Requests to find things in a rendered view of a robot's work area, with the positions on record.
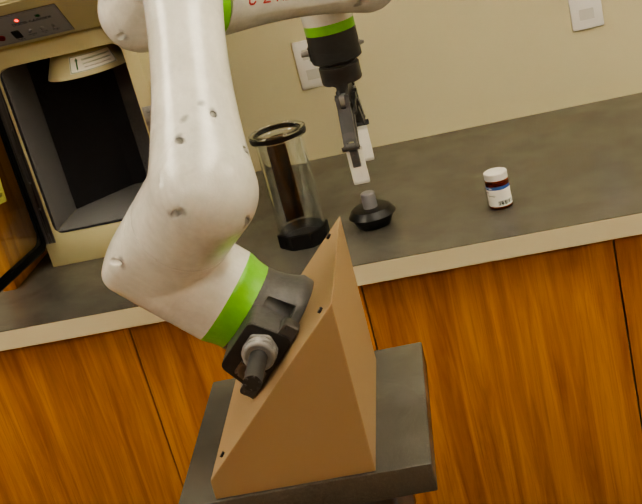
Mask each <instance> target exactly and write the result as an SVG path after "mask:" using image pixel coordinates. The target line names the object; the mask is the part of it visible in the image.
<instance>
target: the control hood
mask: <svg viewBox="0 0 642 504"><path fill-rule="evenodd" d="M53 3H54V4H55V5H56V6H57V7H58V9H59V10H60V11H61V12H62V14H63V15H64V16H65V17H66V19H67V20H68V21H69V22H70V24H71V25H72V26H73V27H74V29H73V30H69V31H65V32H61V33H56V34H52V35H48V36H44V37H40V38H35V39H31V40H27V41H23V42H19V43H14V44H10V45H6V46H2V47H0V50H1V49H5V48H10V47H14V46H18V45H22V44H27V43H31V42H35V41H39V40H43V39H48V38H52V37H56V36H60V35H65V34H69V33H73V32H77V31H82V30H86V29H90V28H94V27H98V26H101V24H100V21H99V18H98V9H97V8H98V0H0V16H4V15H8V14H12V13H16V12H20V11H24V10H29V9H33V8H37V7H41V6H45V5H49V4H53Z"/></svg>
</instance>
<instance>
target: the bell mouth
mask: <svg viewBox="0 0 642 504"><path fill-rule="evenodd" d="M125 62H126V61H125V58H124V55H123V52H122V50H121V48H120V47H119V46H118V45H116V44H107V45H103V46H98V47H94V48H90V49H85V50H81V51H77V52H73V53H68V54H64V55H60V56H55V57H51V58H50V63H49V74H48V81H50V82H63V81H69V80H74V79H79V78H83V77H87V76H90V75H94V74H97V73H100V72H103V71H106V70H109V69H112V68H114V67H117V66H119V65H121V64H123V63H125Z"/></svg>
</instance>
